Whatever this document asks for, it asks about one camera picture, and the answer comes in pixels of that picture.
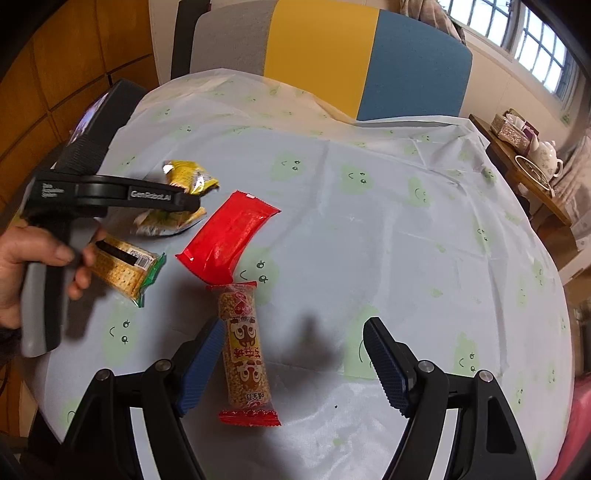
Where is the cracker pack with green ends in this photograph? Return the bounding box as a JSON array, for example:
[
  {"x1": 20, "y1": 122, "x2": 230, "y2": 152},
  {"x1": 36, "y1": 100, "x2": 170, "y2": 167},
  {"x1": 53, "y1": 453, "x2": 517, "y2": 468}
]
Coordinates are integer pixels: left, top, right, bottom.
[{"x1": 91, "y1": 235, "x2": 167, "y2": 308}]

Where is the long sesame stick packet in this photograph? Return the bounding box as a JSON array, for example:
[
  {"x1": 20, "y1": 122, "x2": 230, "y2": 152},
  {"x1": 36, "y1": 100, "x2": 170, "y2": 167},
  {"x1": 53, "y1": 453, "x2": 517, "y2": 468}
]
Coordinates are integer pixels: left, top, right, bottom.
[{"x1": 207, "y1": 281, "x2": 281, "y2": 428}]

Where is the person's left hand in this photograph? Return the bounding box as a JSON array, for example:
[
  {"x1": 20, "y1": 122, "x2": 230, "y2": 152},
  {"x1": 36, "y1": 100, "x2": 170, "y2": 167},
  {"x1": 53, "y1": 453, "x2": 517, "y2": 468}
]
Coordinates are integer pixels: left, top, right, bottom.
[{"x1": 1, "y1": 221, "x2": 106, "y2": 329}]

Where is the green and white snack packet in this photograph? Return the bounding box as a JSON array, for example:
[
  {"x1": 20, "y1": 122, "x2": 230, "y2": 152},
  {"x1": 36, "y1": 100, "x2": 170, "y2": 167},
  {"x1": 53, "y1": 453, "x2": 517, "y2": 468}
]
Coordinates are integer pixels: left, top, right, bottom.
[{"x1": 131, "y1": 207, "x2": 206, "y2": 237}]

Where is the yellow snack packet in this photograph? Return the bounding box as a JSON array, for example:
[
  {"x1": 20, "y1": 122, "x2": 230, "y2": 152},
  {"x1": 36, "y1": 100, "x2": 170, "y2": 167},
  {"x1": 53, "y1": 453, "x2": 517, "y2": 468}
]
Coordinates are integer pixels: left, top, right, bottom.
[{"x1": 162, "y1": 160, "x2": 218, "y2": 195}]

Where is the glossy red snack packet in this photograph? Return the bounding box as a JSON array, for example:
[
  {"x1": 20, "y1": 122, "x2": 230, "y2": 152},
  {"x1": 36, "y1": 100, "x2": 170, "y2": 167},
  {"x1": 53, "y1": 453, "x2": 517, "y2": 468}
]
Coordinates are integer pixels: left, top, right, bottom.
[{"x1": 175, "y1": 191, "x2": 280, "y2": 285}]

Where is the light blue smiley tablecloth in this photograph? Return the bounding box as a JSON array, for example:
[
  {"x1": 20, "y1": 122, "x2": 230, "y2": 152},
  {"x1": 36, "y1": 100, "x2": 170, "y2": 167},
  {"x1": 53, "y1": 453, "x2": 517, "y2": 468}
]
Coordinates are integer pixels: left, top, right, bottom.
[{"x1": 27, "y1": 67, "x2": 578, "y2": 480}]

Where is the wooden side table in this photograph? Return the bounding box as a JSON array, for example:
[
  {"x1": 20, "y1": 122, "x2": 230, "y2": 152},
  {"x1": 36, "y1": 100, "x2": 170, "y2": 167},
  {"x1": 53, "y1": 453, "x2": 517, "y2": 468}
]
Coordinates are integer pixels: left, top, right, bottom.
[{"x1": 469, "y1": 114, "x2": 577, "y2": 269}]

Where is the grey yellow blue sofa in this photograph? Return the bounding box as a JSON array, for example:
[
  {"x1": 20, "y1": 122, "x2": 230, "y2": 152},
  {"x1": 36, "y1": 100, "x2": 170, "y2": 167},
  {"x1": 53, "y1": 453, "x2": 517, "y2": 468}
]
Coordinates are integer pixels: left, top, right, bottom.
[{"x1": 170, "y1": 1, "x2": 472, "y2": 121}]

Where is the round patterned plate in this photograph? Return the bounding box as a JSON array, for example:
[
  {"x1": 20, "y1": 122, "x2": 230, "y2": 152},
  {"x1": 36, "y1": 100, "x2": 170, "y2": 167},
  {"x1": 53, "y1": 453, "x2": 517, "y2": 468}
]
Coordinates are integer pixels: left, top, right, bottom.
[{"x1": 514, "y1": 155, "x2": 555, "y2": 198}]

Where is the white teapot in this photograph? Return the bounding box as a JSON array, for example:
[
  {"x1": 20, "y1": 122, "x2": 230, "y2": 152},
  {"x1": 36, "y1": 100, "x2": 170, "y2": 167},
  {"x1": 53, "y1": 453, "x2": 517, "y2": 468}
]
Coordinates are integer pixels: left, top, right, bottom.
[{"x1": 528, "y1": 136, "x2": 564, "y2": 181}]

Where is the tissue box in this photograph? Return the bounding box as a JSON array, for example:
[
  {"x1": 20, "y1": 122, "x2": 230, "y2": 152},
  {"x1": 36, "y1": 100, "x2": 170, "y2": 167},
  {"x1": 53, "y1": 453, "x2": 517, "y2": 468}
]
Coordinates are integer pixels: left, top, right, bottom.
[{"x1": 491, "y1": 108, "x2": 539, "y2": 155}]

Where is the window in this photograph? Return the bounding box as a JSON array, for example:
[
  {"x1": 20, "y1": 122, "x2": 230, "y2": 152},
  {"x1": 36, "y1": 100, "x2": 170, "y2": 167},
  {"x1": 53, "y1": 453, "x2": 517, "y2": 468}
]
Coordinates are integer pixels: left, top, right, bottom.
[{"x1": 440, "y1": 0, "x2": 578, "y2": 103}]

